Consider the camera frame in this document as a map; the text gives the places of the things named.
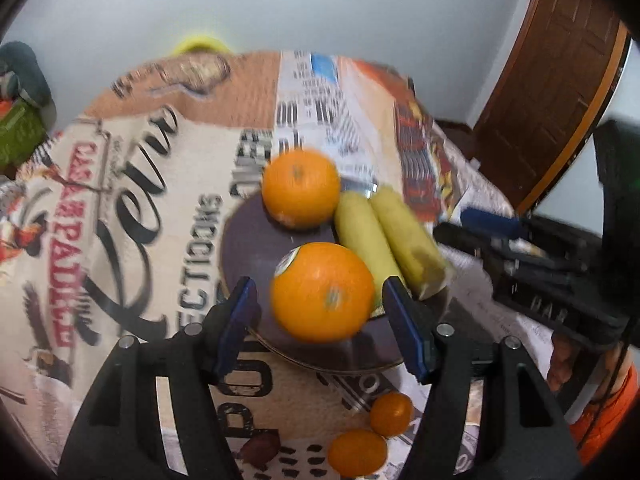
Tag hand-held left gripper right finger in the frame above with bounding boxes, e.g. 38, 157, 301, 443
382, 278, 584, 480

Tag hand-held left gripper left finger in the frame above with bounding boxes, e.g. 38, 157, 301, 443
57, 277, 261, 480

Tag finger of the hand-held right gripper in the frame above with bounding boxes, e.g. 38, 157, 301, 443
459, 207, 538, 245
433, 221, 553, 273

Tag dark round metal plate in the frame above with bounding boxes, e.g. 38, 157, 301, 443
219, 179, 454, 374

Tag large orange with sticker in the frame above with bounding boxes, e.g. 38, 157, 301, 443
270, 242, 376, 344

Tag person's right forearm orange sleeve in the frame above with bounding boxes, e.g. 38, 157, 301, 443
569, 355, 640, 467

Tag person's right hand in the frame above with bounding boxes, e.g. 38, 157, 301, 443
547, 334, 575, 395

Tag yellow banana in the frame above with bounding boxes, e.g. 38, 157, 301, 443
333, 190, 410, 312
370, 185, 447, 302

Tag small mandarin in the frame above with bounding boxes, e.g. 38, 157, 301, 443
327, 428, 390, 479
369, 392, 415, 437

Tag printed tablecloth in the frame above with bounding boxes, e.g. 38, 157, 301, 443
0, 50, 556, 480

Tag brown wooden door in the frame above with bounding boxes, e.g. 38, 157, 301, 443
472, 0, 634, 215

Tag yellow round object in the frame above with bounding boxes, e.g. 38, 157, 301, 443
172, 33, 234, 57

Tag green and grey cloth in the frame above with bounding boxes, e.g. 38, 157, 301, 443
0, 41, 57, 177

